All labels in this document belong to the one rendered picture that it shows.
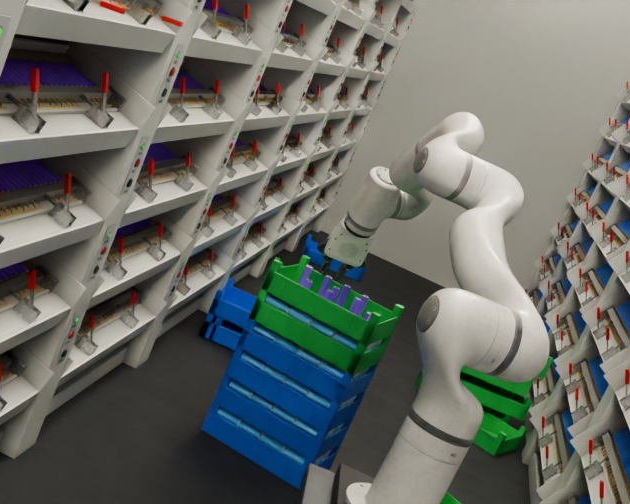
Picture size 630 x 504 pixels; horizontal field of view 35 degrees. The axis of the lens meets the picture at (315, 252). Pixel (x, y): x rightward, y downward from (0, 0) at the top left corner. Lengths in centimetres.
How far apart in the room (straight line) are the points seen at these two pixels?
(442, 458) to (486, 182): 55
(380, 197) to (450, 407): 78
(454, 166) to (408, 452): 55
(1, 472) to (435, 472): 88
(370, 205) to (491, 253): 62
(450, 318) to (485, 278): 17
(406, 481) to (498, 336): 29
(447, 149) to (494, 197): 13
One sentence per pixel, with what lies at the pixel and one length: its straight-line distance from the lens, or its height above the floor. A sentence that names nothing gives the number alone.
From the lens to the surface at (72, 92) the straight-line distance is 176.
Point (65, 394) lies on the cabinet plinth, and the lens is 243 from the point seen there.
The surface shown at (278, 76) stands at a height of 83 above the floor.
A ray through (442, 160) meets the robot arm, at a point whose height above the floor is 90.
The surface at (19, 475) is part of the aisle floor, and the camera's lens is 213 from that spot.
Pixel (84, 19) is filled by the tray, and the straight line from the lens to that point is 152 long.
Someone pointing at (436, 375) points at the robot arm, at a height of 60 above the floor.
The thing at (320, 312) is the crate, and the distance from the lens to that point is 240.
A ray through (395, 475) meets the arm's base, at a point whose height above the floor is 40.
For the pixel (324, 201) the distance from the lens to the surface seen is 542.
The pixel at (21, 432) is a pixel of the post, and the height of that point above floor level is 6.
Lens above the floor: 105
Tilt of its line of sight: 12 degrees down
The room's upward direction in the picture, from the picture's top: 23 degrees clockwise
